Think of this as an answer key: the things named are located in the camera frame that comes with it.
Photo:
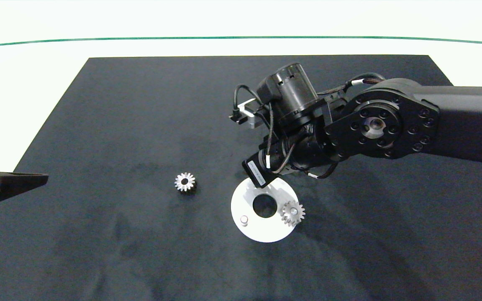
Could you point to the small steel planetary gear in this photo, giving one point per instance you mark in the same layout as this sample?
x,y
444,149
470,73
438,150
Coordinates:
x,y
178,182
288,216

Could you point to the round white pin plate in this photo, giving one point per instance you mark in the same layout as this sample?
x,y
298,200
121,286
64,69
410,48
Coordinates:
x,y
262,230

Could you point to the dark mat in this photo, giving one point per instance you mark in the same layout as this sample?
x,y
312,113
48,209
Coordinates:
x,y
119,125

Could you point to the silver boxy wrist camera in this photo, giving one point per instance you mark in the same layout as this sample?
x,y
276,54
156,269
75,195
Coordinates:
x,y
252,119

